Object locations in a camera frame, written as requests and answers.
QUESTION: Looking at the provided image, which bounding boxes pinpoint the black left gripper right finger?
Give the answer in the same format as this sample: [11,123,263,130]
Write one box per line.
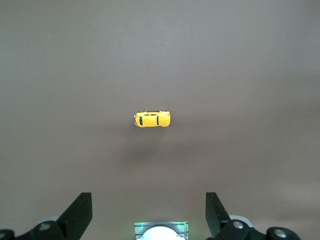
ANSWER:
[205,191,303,240]

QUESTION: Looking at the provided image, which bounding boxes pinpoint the yellow beetle toy car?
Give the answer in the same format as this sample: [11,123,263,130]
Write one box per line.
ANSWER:
[132,110,172,129]

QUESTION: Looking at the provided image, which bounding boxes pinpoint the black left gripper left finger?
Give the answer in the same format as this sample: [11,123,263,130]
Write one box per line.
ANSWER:
[0,191,93,240]

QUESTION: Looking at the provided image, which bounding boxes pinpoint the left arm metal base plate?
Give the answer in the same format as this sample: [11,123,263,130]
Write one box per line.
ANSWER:
[134,220,189,240]

